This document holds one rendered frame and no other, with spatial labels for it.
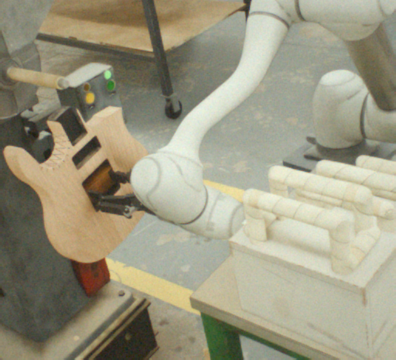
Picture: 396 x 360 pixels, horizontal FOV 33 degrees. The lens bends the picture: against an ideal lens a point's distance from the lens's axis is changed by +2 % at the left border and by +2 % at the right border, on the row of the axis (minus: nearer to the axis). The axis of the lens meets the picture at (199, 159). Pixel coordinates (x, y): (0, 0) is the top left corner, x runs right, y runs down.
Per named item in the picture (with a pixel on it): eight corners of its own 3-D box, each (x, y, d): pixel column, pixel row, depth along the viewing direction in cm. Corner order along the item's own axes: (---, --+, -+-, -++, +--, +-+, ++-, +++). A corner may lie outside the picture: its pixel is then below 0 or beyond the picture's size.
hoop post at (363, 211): (352, 243, 117) (348, 198, 112) (360, 233, 119) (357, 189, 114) (370, 248, 115) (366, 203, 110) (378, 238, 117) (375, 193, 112)
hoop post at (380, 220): (375, 254, 126) (372, 212, 121) (382, 244, 128) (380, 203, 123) (391, 258, 124) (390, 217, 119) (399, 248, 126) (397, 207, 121)
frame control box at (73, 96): (35, 156, 218) (8, 84, 205) (82, 126, 232) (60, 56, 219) (87, 172, 204) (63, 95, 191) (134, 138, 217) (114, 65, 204)
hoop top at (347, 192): (265, 183, 123) (263, 169, 122) (274, 175, 125) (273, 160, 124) (367, 211, 111) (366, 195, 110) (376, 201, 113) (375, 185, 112)
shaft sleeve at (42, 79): (8, 79, 174) (9, 66, 173) (18, 80, 176) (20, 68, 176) (55, 88, 163) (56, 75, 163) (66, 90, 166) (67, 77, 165)
